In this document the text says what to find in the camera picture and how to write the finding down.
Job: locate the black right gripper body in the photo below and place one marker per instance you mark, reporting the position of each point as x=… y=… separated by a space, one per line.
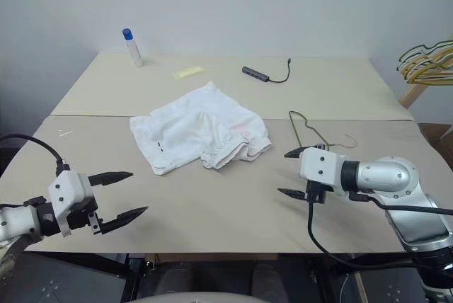
x=316 y=193

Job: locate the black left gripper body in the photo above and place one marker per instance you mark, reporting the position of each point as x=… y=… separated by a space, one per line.
x=81 y=216

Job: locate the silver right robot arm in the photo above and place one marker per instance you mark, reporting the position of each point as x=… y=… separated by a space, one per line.
x=389 y=175

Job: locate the white cloth garment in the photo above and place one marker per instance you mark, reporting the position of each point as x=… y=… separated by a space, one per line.
x=191 y=126

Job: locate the black dotted base panel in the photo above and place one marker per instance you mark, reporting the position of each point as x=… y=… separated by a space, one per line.
x=389 y=289
x=53 y=281

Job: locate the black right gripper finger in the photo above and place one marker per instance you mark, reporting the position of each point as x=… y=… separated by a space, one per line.
x=296 y=153
x=293 y=193

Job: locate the grey robot torso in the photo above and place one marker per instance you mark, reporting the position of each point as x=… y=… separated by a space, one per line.
x=194 y=298

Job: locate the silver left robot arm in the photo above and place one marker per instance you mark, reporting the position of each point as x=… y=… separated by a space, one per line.
x=17 y=219

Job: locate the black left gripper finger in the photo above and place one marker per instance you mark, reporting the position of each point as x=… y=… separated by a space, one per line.
x=122 y=218
x=111 y=177

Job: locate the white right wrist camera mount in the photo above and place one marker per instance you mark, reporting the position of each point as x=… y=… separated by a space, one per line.
x=320 y=166

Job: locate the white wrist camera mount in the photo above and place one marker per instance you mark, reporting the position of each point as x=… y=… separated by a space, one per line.
x=320 y=166
x=69 y=189

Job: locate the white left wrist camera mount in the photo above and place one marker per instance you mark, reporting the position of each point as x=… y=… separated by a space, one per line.
x=69 y=189

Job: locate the pale yellow note pad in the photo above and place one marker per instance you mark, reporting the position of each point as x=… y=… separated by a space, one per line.
x=187 y=71

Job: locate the white bottle with blue cap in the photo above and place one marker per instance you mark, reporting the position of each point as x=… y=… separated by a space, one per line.
x=133 y=50

